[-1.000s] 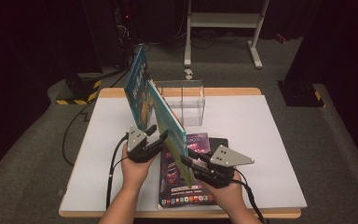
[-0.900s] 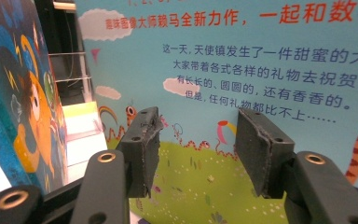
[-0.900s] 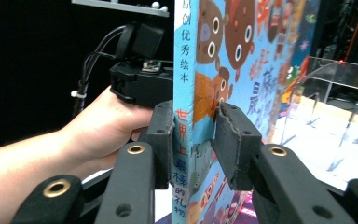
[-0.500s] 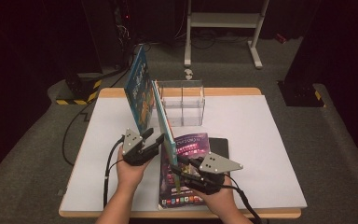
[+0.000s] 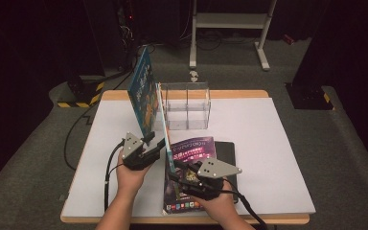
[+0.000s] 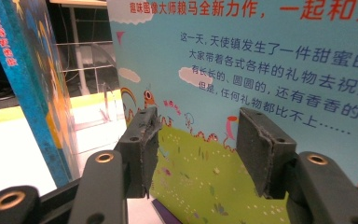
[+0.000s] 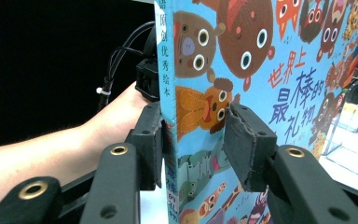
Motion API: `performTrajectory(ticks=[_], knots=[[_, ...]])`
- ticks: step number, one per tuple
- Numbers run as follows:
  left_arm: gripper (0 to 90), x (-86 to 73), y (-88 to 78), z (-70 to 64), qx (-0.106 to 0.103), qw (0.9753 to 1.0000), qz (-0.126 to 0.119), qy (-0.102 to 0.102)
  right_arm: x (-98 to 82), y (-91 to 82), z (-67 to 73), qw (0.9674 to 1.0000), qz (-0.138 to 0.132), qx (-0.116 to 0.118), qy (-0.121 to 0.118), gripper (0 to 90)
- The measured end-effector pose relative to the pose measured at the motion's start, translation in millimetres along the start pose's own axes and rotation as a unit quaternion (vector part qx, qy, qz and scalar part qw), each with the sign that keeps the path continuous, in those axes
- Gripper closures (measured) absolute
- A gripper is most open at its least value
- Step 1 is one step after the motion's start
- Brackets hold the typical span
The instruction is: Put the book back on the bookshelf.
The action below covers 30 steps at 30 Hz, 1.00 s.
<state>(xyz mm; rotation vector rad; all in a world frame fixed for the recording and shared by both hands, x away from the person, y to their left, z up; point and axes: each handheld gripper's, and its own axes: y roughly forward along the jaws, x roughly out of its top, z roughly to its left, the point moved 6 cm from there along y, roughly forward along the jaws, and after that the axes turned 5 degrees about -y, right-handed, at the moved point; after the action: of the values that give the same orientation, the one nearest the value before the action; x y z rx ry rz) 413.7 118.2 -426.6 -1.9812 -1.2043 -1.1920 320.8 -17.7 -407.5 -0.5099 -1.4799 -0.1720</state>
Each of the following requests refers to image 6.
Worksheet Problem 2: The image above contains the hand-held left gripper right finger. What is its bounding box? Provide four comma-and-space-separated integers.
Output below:
235, 106, 298, 201

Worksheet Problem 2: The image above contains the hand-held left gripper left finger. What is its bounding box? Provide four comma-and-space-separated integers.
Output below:
114, 106, 163, 200

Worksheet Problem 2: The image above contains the purple book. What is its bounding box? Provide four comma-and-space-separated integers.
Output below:
150, 198, 183, 224

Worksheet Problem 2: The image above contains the clear acrylic book rack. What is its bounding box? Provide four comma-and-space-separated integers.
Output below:
55, 40, 129, 133

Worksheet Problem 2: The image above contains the light blue green picture book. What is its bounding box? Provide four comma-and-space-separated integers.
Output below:
106, 0, 358, 224

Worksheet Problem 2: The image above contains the dark blue picture book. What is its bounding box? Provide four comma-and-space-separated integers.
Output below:
0, 0, 81, 189

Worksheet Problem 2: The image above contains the white metal stand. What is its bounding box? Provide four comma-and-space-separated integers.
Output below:
48, 0, 115, 96

